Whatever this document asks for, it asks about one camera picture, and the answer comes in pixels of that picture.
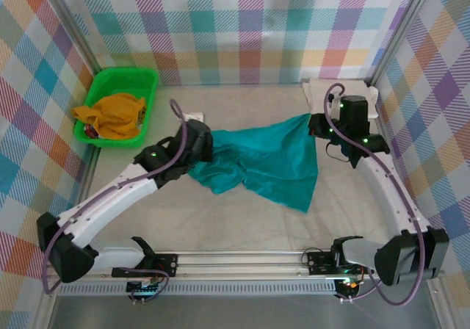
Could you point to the green plastic basket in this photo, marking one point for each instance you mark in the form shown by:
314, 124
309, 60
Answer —
121, 79

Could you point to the red and white garment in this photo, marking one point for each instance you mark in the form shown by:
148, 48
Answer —
92, 132

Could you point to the off-white table cover cloth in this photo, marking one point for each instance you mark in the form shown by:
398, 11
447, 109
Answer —
238, 226

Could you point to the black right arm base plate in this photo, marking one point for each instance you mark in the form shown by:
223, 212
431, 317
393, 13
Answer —
319, 261

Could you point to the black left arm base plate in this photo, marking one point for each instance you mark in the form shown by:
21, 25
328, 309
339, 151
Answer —
167, 263

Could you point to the aluminium frame side rail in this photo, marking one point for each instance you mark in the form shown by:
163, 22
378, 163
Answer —
90, 175
394, 167

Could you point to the mustard yellow t-shirt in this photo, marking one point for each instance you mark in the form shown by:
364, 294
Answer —
114, 116

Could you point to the white folded t-shirt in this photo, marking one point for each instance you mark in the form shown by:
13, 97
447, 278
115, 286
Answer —
316, 94

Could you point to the aluminium frame post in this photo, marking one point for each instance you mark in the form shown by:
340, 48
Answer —
69, 24
400, 28

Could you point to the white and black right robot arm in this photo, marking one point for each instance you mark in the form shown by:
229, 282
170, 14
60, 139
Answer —
382, 189

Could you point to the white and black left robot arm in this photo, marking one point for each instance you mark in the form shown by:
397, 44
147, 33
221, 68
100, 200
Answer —
110, 200

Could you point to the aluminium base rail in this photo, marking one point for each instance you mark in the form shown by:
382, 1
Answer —
238, 264

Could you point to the teal t-shirt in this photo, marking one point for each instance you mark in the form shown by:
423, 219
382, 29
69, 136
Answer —
271, 160

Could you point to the small white rectangular object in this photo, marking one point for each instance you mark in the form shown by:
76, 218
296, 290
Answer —
195, 116

